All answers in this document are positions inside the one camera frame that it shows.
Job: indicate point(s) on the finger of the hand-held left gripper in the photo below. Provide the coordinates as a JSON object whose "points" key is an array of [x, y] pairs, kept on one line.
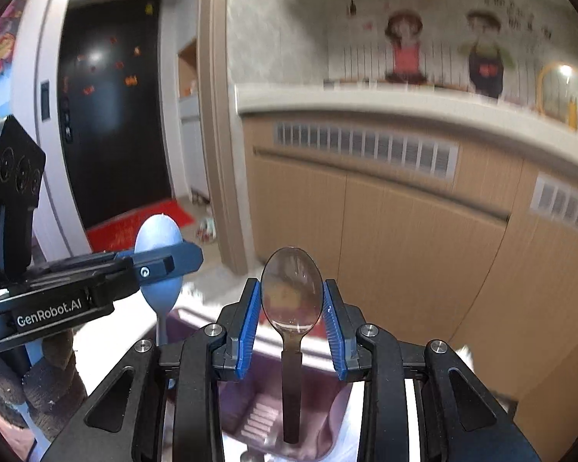
{"points": [[166, 263]]}

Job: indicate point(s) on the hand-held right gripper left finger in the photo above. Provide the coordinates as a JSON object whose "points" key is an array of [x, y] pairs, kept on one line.
{"points": [[248, 327]]}

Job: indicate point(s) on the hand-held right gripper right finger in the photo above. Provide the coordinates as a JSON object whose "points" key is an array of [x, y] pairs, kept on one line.
{"points": [[335, 327]]}

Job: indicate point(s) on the blue plastic spoon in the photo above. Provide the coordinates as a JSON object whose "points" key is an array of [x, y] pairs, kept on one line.
{"points": [[156, 236]]}

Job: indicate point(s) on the metal spoon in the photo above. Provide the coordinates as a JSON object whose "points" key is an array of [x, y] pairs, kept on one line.
{"points": [[291, 288]]}

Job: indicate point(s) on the brown utensil holder box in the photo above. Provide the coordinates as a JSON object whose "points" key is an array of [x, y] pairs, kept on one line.
{"points": [[318, 423]]}

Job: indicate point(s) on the patterned slipper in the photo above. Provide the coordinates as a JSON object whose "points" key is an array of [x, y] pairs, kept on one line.
{"points": [[207, 231]]}

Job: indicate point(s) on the red doormat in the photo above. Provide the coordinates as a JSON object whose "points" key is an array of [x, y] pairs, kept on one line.
{"points": [[125, 231]]}

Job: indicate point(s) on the white tablecloth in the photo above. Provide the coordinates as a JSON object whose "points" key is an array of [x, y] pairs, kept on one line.
{"points": [[120, 317]]}

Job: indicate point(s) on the pale shoes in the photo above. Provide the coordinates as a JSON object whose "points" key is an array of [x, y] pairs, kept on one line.
{"points": [[200, 197]]}

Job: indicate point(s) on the wooden cabinet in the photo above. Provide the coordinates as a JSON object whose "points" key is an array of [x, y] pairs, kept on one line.
{"points": [[414, 250]]}

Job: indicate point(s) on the white shoe cabinet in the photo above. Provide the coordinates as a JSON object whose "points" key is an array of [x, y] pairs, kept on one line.
{"points": [[192, 144]]}

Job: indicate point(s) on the black door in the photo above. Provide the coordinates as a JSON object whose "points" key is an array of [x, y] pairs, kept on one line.
{"points": [[111, 130]]}

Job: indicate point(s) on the long white vent grille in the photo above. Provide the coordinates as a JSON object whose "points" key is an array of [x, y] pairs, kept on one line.
{"points": [[366, 147]]}

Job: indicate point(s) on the white countertop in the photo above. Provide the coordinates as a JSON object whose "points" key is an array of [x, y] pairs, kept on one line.
{"points": [[366, 101]]}

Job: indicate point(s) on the short white vent grille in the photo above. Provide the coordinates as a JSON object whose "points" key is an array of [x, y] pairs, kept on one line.
{"points": [[563, 204]]}

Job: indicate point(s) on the yellow bottle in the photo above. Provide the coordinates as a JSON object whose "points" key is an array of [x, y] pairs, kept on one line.
{"points": [[572, 113]]}

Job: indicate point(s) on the yellow rimmed round dish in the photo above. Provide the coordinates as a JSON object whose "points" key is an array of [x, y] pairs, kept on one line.
{"points": [[544, 82]]}

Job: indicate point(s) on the beige door frame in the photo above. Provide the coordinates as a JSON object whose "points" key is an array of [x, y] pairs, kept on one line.
{"points": [[216, 130]]}

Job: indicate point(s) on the wall switch panel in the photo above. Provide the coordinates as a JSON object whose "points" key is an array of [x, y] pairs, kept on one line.
{"points": [[44, 101]]}

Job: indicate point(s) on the cartoon wall sticker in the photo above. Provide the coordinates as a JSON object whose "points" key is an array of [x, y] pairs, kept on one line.
{"points": [[404, 43]]}

